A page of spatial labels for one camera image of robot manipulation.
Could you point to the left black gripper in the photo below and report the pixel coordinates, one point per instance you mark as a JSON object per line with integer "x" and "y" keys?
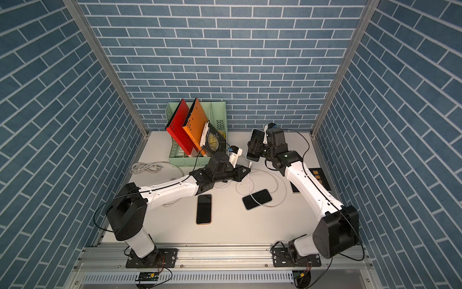
{"x": 238, "y": 174}

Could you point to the black phone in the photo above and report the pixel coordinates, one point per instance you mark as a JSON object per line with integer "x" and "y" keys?
{"x": 255, "y": 145}

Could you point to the phone with orange case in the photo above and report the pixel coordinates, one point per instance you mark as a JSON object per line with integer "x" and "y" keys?
{"x": 204, "y": 210}

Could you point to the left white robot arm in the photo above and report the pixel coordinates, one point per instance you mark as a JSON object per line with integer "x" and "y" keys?
{"x": 126, "y": 212}

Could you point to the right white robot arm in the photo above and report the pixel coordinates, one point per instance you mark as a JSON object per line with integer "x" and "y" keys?
{"x": 337, "y": 226}

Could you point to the phone with green case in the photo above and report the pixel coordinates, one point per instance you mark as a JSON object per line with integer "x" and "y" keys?
{"x": 257, "y": 199}

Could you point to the black book in rack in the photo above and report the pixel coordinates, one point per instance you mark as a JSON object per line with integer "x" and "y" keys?
{"x": 212, "y": 140}

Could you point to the black book gold lettering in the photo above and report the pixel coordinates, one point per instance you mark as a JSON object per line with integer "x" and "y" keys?
{"x": 319, "y": 174}

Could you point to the orange folder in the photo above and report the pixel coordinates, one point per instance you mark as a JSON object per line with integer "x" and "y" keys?
{"x": 194, "y": 124}

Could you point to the red folder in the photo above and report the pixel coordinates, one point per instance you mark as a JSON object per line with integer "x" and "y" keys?
{"x": 175, "y": 129}

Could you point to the small green circuit board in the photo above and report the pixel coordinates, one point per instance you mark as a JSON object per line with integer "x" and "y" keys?
{"x": 148, "y": 277}

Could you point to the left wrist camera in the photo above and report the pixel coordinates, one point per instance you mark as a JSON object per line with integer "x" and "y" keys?
{"x": 234, "y": 154}

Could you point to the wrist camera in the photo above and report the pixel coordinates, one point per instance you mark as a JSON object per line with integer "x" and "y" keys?
{"x": 266, "y": 128}
{"x": 234, "y": 154}

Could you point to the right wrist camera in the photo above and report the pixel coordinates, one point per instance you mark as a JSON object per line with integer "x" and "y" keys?
{"x": 266, "y": 128}

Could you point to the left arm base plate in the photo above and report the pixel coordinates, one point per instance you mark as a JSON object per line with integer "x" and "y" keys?
{"x": 158, "y": 258}

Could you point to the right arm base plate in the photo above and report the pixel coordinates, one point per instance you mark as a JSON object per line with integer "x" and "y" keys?
{"x": 281, "y": 258}

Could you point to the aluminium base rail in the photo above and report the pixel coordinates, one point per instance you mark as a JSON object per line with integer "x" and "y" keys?
{"x": 104, "y": 267}

